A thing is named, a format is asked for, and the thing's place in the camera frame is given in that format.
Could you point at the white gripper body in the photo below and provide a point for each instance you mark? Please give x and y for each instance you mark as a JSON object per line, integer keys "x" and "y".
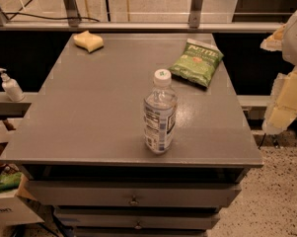
{"x": 296, "y": 39}

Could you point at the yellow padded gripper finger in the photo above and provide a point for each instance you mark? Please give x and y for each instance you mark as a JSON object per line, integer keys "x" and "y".
{"x": 281, "y": 111}
{"x": 274, "y": 41}

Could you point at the clear plastic water bottle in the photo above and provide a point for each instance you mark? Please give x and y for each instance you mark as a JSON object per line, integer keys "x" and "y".
{"x": 160, "y": 107}

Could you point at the white pump dispenser bottle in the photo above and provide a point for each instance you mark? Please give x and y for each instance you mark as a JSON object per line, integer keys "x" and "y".
{"x": 11, "y": 87}

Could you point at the green chip bag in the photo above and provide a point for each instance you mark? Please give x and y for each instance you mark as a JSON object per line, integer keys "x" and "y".
{"x": 198, "y": 62}

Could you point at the yellow sponge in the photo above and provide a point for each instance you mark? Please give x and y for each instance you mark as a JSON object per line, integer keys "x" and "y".
{"x": 88, "y": 41}

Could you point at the middle grey drawer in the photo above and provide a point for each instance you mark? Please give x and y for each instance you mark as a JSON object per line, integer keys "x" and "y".
{"x": 138, "y": 218}

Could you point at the grey drawer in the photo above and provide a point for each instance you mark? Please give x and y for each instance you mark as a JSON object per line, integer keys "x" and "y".
{"x": 133, "y": 194}
{"x": 138, "y": 218}

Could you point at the grey drawer cabinet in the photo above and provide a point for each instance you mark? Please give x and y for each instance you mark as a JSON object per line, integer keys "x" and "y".
{"x": 86, "y": 125}

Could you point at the top grey drawer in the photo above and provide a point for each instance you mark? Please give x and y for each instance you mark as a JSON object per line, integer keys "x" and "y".
{"x": 133, "y": 194}

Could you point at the white box with trash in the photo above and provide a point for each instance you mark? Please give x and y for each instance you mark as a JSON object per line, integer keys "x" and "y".
{"x": 17, "y": 206}

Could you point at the metal railing frame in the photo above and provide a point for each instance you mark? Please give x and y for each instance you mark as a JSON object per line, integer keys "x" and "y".
{"x": 161, "y": 16}

